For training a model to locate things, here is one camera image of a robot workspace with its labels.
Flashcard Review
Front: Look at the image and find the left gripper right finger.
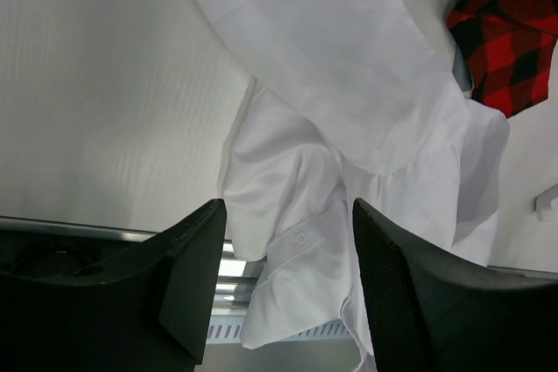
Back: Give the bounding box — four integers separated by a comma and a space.
353, 200, 557, 371

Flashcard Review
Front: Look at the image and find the aluminium mounting rail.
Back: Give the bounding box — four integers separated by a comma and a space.
0, 214, 558, 303

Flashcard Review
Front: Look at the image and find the red black plaid shirt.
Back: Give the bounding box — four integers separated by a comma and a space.
446, 0, 557, 118

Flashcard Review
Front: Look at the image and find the slotted grey cable duct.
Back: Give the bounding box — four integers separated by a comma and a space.
206, 315, 352, 344

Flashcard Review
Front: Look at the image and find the white dress shirt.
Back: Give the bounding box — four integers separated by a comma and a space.
196, 0, 509, 371

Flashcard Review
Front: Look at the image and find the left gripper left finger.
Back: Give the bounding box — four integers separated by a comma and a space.
1, 200, 227, 371

